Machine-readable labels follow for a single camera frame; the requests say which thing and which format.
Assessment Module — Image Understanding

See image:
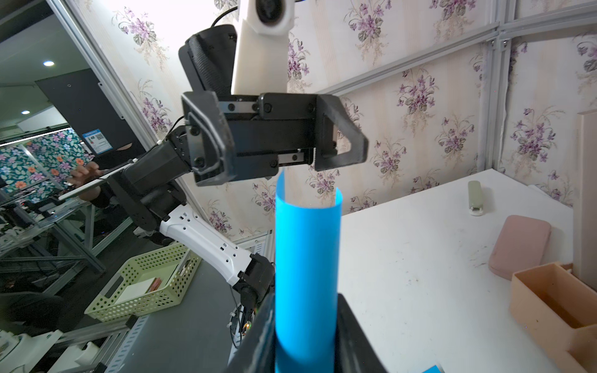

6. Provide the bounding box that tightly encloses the peach plastic file organizer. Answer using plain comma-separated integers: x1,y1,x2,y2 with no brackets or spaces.
509,263,596,372

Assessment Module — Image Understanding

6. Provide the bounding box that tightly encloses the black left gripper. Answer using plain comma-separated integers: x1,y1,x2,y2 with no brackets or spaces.
180,90,369,187

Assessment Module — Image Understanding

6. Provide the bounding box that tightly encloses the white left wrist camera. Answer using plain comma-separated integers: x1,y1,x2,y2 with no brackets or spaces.
231,0,295,96

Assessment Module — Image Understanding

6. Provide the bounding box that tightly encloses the pink pencil case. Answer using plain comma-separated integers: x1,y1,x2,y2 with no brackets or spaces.
488,215,552,281

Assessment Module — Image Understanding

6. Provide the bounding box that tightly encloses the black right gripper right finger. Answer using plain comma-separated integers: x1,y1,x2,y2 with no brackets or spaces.
334,294,387,373

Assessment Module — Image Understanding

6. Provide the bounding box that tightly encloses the green plastic basket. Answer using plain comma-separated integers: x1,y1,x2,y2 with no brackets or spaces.
84,243,201,323

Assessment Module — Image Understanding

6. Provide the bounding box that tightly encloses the blue square paper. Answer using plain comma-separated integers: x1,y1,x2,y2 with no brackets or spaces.
275,174,343,372
423,365,443,373

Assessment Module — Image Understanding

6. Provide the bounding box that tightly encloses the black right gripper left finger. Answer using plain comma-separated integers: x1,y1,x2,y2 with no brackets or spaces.
225,294,276,373

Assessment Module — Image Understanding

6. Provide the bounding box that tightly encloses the beige folder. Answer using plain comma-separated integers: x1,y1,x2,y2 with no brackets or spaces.
573,110,596,289

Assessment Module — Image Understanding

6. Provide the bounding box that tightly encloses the aluminium mounting rail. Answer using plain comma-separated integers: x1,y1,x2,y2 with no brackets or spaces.
48,315,149,372

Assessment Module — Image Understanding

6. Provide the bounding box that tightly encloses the grey green eraser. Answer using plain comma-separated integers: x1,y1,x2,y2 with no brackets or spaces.
467,180,484,216

